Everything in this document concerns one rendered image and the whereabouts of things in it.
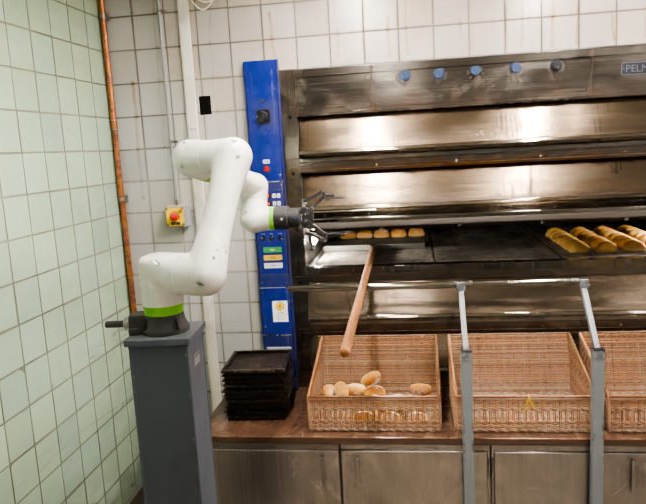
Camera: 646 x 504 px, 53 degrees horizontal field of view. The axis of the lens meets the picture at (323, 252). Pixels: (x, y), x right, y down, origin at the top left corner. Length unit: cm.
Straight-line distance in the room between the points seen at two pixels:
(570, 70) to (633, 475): 168
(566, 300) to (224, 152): 178
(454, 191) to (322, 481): 139
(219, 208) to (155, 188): 127
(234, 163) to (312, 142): 102
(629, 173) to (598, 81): 42
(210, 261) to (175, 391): 43
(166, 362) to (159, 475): 37
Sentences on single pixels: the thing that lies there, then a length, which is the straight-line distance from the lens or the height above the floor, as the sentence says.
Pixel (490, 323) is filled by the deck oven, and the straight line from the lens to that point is 317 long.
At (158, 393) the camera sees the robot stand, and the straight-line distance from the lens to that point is 212.
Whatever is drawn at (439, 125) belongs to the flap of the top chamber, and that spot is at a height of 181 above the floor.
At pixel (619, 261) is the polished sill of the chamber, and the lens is 321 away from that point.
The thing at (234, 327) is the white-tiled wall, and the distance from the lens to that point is 327.
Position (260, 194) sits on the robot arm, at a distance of 254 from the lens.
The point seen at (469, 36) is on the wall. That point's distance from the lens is 307.
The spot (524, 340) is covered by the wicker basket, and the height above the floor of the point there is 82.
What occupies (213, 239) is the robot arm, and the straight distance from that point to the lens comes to 199.
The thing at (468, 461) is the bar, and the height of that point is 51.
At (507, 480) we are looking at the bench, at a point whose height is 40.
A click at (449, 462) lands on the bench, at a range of 280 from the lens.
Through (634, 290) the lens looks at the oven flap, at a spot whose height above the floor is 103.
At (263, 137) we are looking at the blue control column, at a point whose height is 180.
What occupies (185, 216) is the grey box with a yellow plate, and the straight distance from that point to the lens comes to 316.
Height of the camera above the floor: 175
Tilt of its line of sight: 9 degrees down
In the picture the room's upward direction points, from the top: 3 degrees counter-clockwise
